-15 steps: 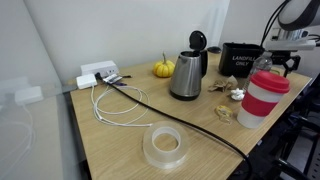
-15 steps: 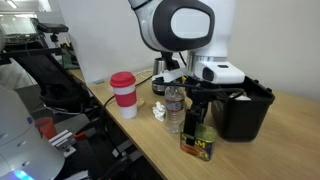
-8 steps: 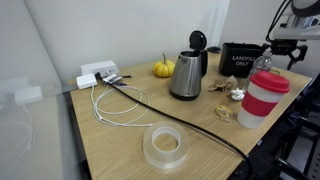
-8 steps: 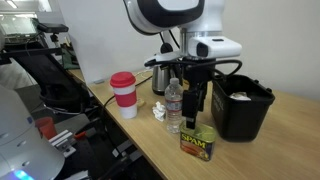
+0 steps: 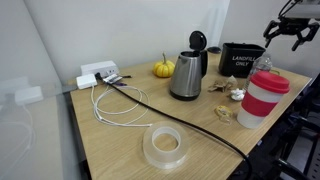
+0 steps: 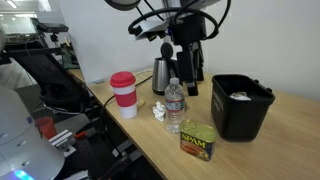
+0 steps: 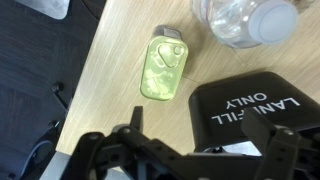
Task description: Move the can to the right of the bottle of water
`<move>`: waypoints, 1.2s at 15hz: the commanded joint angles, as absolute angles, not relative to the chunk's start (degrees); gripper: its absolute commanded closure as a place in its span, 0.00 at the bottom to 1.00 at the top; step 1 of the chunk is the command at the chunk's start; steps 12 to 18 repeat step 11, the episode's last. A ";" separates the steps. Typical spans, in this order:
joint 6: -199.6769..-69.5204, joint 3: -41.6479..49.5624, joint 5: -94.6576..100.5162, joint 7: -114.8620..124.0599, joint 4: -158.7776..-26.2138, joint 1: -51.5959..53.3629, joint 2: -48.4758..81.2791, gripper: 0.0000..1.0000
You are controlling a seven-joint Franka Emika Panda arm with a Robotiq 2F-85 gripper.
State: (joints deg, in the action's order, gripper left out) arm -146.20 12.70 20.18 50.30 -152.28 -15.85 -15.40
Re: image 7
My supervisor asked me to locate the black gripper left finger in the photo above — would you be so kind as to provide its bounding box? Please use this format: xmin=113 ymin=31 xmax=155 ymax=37
xmin=59 ymin=105 xmax=201 ymax=180

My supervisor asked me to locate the clear plastic water bottle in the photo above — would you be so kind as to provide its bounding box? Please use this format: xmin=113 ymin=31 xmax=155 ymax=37
xmin=190 ymin=0 xmax=300 ymax=49

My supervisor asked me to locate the grey flat plate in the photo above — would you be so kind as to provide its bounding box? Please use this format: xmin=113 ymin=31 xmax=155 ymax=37
xmin=14 ymin=0 xmax=71 ymax=20

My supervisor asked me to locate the tin can green lid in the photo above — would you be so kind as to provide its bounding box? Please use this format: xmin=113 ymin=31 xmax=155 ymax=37
xmin=139 ymin=24 xmax=190 ymax=102

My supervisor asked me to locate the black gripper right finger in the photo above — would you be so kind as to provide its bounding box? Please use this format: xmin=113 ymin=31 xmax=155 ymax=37
xmin=240 ymin=108 xmax=320 ymax=180

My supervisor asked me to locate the grey flat panel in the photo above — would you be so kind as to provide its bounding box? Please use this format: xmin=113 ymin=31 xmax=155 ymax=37
xmin=39 ymin=151 xmax=73 ymax=180

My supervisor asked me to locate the black landfill bin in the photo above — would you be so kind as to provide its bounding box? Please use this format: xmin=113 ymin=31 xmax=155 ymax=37
xmin=188 ymin=70 xmax=320 ymax=156

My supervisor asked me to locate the black wheeled stand base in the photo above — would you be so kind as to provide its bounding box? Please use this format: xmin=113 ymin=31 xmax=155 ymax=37
xmin=6 ymin=81 xmax=68 ymax=180

